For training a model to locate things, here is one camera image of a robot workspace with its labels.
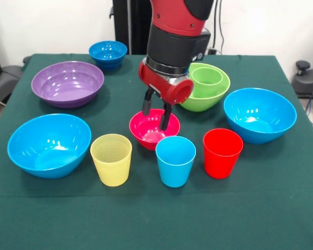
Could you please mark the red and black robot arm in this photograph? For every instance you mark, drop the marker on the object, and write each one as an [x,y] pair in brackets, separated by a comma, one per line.
[174,34]

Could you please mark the small dark blue bowl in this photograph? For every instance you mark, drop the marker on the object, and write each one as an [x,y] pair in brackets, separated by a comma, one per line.
[108,54]

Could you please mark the red cup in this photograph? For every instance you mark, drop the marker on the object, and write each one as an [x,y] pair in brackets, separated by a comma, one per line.
[220,159]

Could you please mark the yellow cup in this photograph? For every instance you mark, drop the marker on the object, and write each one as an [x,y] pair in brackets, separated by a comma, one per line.
[112,166]

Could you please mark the light blue cup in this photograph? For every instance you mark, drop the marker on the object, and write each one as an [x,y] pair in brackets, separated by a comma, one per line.
[174,169]

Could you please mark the purple bowl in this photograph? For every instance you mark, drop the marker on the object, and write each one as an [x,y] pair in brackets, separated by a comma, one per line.
[67,86]

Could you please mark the green bowl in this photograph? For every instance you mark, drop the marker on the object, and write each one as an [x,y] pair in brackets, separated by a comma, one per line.
[206,102]

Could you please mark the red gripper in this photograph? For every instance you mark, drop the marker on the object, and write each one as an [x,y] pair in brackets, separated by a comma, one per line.
[164,87]

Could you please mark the dark green tablecloth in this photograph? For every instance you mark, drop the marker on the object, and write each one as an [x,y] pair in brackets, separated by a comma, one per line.
[156,216]

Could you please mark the large light blue bowl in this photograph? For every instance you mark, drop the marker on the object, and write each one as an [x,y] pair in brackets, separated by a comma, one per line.
[49,145]
[259,117]

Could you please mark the grey pedestal foot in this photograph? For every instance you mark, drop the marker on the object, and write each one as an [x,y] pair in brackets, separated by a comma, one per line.
[307,80]
[5,80]

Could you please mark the pink bowl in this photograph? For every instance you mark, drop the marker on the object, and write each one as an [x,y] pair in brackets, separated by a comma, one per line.
[148,132]

